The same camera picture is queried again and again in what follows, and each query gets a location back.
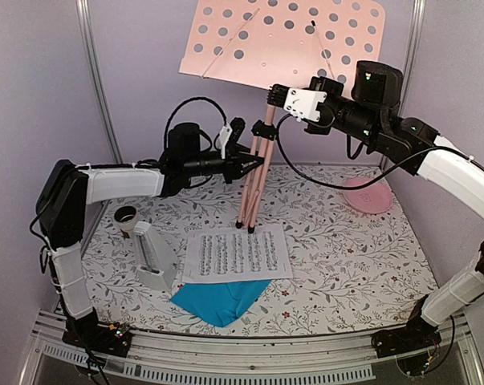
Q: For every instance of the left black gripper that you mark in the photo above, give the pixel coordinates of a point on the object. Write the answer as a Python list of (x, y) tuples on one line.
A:
[(235, 161)]

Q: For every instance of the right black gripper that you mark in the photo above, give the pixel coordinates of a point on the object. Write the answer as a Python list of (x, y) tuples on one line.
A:
[(315, 83)]

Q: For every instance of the pink music stand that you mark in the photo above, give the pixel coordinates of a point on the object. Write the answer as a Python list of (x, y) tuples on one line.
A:
[(261, 43)]

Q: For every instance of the sheet music paper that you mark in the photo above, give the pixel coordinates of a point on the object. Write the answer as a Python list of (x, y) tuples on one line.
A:
[(234, 255)]

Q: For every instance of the white metronome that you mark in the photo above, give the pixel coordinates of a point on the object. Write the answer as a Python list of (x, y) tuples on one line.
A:
[(157, 262)]

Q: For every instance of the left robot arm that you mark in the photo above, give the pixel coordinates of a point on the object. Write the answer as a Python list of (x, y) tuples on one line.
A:
[(70, 188)]

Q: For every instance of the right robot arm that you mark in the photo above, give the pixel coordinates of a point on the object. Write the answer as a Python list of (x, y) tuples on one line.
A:
[(370, 115)]

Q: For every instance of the paper coffee cup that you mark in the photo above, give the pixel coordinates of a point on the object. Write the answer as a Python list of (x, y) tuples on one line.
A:
[(125, 219)]

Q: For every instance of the pink plate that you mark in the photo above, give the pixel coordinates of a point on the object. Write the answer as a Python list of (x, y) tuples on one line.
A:
[(375, 199)]

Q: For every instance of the blue cloth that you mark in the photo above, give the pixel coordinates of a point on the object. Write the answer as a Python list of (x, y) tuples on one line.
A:
[(219, 304)]

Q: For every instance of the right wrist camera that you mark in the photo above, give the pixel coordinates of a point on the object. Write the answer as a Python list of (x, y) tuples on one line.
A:
[(302, 103)]

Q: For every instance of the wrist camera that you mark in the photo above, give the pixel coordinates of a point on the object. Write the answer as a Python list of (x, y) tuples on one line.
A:
[(302, 103), (229, 136)]

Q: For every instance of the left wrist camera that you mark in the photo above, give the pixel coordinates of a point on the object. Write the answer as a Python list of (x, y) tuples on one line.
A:
[(229, 136)]

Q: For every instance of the right aluminium post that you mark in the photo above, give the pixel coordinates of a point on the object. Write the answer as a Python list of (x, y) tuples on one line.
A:
[(402, 32)]

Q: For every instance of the aluminium post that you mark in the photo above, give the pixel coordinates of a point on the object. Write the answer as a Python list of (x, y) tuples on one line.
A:
[(402, 32), (89, 45)]

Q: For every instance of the left aluminium post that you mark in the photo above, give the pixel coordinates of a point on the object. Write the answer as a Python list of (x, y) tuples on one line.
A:
[(89, 45)]

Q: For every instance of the front aluminium rail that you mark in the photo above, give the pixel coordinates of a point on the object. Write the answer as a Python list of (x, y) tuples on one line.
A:
[(167, 358)]

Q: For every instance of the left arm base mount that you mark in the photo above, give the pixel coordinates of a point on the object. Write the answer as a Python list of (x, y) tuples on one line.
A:
[(114, 339)]

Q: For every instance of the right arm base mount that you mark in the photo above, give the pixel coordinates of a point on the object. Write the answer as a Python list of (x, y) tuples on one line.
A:
[(414, 347)]

